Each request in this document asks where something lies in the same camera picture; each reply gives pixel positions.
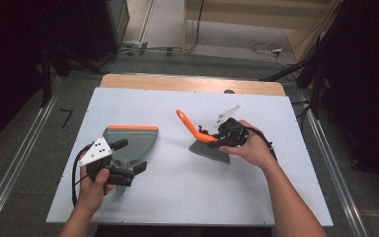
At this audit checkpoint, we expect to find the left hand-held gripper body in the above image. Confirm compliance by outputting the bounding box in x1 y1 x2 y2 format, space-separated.
77 136 136 188

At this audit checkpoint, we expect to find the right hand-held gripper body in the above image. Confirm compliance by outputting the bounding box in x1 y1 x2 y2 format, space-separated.
212 104 250 148

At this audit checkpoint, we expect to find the orange-handled grey brush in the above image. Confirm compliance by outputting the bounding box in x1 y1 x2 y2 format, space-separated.
176 109 231 165

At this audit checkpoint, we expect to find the grey dustpan with orange edge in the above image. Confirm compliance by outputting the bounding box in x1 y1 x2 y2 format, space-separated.
102 124 159 197

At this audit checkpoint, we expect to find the person's right hand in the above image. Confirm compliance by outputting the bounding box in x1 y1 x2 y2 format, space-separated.
219 119 277 171

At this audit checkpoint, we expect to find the person's left hand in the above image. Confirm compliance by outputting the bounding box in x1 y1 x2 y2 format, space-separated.
78 164 114 215

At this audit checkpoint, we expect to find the white table cover sheet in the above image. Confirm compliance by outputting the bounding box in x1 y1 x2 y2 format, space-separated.
45 87 334 227

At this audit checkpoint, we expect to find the wooden table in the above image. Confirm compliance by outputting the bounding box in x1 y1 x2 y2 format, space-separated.
99 73 286 97

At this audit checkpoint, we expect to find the black cabinet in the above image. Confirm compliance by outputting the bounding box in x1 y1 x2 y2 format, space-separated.
80 0 131 61

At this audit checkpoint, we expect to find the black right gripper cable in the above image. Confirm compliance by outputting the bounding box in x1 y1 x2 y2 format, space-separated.
246 126 278 162

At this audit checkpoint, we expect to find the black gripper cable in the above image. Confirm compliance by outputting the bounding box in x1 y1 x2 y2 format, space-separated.
246 126 278 162
71 144 94 207

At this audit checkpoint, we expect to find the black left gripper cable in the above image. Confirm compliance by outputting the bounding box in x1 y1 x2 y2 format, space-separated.
71 144 94 207

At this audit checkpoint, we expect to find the metal floor rail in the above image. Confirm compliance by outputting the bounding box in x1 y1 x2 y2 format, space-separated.
0 77 64 237
296 88 370 237

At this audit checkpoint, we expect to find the white floor cable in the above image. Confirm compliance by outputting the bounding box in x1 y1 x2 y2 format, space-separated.
250 41 298 69

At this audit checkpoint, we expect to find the black power cable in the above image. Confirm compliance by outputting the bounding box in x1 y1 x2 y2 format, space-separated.
164 0 205 55

